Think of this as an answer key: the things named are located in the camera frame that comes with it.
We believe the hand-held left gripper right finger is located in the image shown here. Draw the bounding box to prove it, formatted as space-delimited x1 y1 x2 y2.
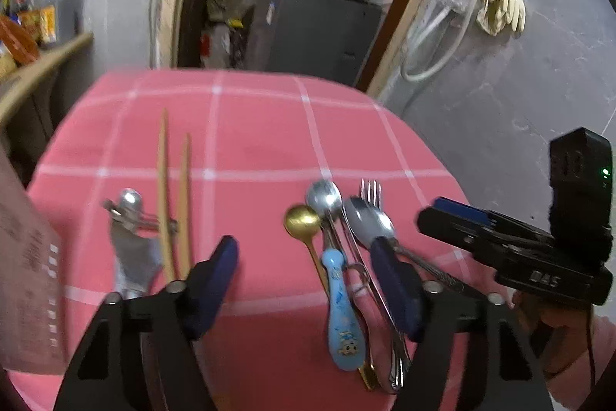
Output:
370 236 554 411

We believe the person's right hand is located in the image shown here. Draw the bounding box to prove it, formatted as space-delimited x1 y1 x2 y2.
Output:
512 290 591 376

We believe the pink checked tablecloth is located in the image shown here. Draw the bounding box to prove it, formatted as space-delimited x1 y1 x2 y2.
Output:
7 69 518 411

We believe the steel vegetable peeler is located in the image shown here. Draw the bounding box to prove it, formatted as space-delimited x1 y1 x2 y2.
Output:
102 188 180 300

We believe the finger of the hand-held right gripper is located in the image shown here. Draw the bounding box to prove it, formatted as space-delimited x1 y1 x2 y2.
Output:
433 197 552 239
417 207 554 251

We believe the wooden chopstick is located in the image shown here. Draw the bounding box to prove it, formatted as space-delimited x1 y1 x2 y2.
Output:
157 107 178 285
176 132 194 279

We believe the orange snack bag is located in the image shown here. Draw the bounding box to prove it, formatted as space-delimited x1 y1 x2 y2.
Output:
0 16 40 66

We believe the steel fork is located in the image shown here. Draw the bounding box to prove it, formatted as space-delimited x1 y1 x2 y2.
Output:
360 179 411 394

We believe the blue-handled steel spoon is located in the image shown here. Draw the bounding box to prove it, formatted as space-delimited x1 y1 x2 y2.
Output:
306 180 365 372

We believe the gold spoon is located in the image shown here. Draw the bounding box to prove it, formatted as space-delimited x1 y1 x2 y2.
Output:
284 205 378 391

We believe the white hose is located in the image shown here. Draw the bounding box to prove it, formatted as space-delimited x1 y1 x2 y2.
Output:
401 0 483 83

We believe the grey refrigerator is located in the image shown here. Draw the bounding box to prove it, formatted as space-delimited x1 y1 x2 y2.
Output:
250 0 384 87

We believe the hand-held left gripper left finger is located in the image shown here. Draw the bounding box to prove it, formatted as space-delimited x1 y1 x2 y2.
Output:
53 236 240 411

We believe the person's right forearm pink sleeve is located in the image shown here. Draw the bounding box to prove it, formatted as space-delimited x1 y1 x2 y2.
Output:
549 312 616 397

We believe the large steel spoon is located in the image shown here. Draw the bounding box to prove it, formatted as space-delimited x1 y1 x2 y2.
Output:
343 196 465 292

